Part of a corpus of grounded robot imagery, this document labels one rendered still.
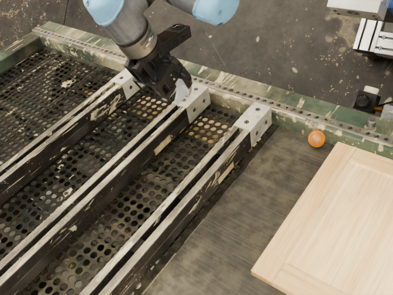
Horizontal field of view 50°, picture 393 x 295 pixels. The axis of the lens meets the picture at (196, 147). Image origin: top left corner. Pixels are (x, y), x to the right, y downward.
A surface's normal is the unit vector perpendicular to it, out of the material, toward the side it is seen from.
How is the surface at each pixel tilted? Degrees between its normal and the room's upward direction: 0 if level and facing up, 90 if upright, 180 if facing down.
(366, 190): 50
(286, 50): 0
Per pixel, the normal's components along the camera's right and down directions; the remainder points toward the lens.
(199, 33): -0.55, 0.02
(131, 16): 0.73, 0.45
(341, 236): -0.14, -0.71
